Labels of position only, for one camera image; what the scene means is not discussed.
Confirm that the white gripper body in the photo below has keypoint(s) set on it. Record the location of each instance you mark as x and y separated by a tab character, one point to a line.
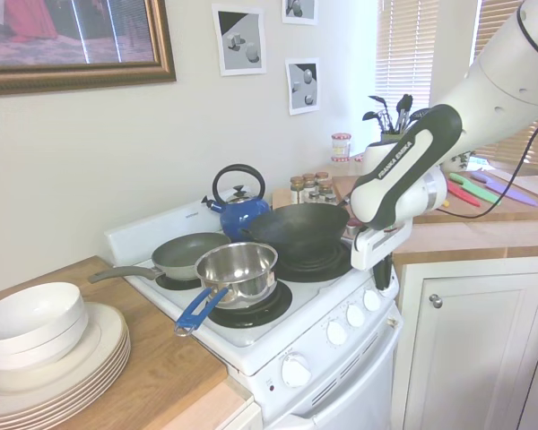
376	248

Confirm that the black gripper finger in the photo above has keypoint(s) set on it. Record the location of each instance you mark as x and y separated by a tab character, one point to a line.
379	273
388	269

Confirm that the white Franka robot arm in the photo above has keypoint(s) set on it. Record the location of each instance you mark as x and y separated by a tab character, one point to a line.
497	80

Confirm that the white electric stove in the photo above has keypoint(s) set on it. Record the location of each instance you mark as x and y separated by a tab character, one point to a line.
260	345

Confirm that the white burner knob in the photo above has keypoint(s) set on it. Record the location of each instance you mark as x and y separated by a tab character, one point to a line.
336	333
371	300
355	315

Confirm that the silver cabinet knob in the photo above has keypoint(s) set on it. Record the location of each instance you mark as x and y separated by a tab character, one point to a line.
436	301

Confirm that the black coil burner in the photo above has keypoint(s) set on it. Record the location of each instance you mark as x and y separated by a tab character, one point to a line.
175	283
314	266
269	309

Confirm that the small glass spice shaker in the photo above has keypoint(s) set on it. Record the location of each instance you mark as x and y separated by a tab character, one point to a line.
331	199
314	198

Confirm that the spice jar copper lid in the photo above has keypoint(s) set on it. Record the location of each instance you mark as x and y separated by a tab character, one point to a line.
322	175
325	192
296	190
309	183

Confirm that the glass jar red lid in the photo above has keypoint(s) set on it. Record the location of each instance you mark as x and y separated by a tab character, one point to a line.
341	143
340	159

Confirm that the red knife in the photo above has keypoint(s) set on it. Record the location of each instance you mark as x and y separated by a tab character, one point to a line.
464	193

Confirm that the thick wooden cutting board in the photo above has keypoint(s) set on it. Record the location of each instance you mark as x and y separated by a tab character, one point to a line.
475	210

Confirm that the white utensil crock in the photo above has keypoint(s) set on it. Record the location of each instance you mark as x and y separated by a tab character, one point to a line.
387	138

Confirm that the green knife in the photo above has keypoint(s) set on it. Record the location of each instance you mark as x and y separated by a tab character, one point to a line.
475	188

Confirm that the white cabinet with knob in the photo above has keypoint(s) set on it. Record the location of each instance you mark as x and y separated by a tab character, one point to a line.
475	349

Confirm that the small green plant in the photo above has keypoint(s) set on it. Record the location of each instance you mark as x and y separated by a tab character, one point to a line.
462	160

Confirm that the white oven door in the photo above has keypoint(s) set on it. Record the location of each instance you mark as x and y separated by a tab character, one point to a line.
341	394

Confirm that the white oven temperature knob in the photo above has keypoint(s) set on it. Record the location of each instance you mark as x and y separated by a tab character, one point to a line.
295	370

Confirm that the purple knife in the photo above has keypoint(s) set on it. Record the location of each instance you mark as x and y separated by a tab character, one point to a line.
506	190

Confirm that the black slotted spatula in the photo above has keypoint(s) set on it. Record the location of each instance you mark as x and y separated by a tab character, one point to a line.
379	105

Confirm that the black kitchen utensil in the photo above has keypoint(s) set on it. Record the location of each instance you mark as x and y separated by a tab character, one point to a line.
404	105

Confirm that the grey print cube and spheres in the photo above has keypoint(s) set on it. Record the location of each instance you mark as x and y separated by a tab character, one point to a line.
303	87

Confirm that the grey frying pan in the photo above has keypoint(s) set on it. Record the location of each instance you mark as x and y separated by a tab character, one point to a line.
184	257

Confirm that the white drawer cabinet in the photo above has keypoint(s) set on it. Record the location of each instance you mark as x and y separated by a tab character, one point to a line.
246	414

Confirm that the large wooden board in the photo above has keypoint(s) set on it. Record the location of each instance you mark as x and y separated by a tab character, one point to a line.
161	340

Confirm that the print with black triangle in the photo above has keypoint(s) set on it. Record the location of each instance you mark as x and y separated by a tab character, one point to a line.
240	40

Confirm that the small grey shapes print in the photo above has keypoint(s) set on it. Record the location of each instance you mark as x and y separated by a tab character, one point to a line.
299	9

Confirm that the white plate gold rim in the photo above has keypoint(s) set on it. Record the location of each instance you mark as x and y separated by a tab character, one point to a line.
124	351
104	327
124	368
122	346
125	357
125	362

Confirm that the white bowl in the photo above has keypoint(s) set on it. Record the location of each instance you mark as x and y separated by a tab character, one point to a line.
31	309
49	347

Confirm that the gold framed painting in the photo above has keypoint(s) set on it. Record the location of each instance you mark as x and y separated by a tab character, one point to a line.
72	31

